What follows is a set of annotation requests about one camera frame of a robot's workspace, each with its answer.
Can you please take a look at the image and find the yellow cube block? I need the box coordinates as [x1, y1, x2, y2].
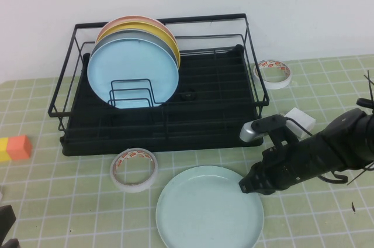
[0, 137, 12, 163]

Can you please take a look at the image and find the orange cube block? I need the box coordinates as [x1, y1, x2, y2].
[7, 135, 32, 161]

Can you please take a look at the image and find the white power adapter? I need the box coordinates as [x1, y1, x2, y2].
[280, 106, 317, 140]

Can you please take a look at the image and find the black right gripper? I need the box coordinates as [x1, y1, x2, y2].
[238, 129, 325, 196]

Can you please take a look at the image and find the green grid tablecloth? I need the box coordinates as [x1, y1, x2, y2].
[0, 54, 374, 248]

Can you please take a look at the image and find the white tape roll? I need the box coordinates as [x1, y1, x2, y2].
[252, 59, 293, 90]
[110, 147, 159, 193]

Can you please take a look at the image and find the black wire dish rack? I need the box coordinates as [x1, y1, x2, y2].
[48, 12, 270, 143]

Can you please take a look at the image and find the yellow plate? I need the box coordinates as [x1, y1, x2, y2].
[95, 21, 179, 56]

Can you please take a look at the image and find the light blue plate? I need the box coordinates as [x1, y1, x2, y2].
[86, 39, 179, 111]

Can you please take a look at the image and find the pink plate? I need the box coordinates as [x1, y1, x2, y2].
[95, 15, 176, 44]

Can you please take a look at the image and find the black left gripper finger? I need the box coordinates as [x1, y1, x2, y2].
[0, 238, 20, 248]
[0, 205, 17, 231]

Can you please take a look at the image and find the grey plate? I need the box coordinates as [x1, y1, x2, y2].
[93, 29, 181, 69]

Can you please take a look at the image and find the mint green plate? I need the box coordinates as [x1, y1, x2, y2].
[155, 165, 265, 248]

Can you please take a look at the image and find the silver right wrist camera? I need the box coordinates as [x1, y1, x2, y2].
[239, 115, 290, 143]

